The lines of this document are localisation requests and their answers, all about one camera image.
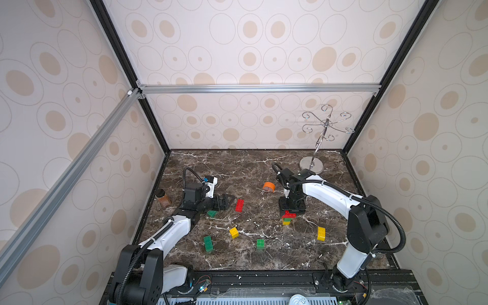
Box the red long lego brick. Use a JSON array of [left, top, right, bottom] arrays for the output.
[[281, 210, 297, 219], [235, 199, 245, 213]]

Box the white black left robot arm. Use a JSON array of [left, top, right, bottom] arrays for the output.
[[108, 181, 236, 304]]

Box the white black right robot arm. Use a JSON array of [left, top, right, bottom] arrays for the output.
[[272, 163, 407, 292]]

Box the green long lego brick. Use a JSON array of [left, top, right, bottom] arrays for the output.
[[207, 210, 218, 218], [203, 236, 214, 253]]

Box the chrome jewelry stand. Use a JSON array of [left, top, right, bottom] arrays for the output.
[[299, 103, 355, 175]]

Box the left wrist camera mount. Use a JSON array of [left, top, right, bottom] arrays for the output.
[[203, 175, 218, 198]]

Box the brown cup at left wall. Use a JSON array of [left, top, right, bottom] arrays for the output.
[[155, 189, 172, 208]]

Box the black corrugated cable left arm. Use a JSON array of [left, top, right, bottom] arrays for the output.
[[114, 166, 205, 305]]

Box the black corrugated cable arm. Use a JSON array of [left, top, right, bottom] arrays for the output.
[[271, 162, 407, 254], [114, 166, 205, 305]]

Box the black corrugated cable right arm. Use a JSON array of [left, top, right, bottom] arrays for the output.
[[271, 162, 407, 254]]

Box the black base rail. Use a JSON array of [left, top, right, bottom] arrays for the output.
[[100, 268, 430, 305]]

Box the aluminium horizontal back rail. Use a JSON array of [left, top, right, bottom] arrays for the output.
[[140, 83, 381, 95]]

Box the aluminium left diagonal rail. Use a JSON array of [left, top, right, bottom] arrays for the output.
[[1, 88, 141, 285]]

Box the black vertical frame post left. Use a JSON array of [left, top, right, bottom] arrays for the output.
[[90, 0, 171, 155]]

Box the black vertical frame post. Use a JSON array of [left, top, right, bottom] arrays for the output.
[[342, 0, 440, 155], [90, 0, 171, 155]]

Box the black vertical frame post right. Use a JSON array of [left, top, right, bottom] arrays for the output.
[[342, 0, 440, 155]]

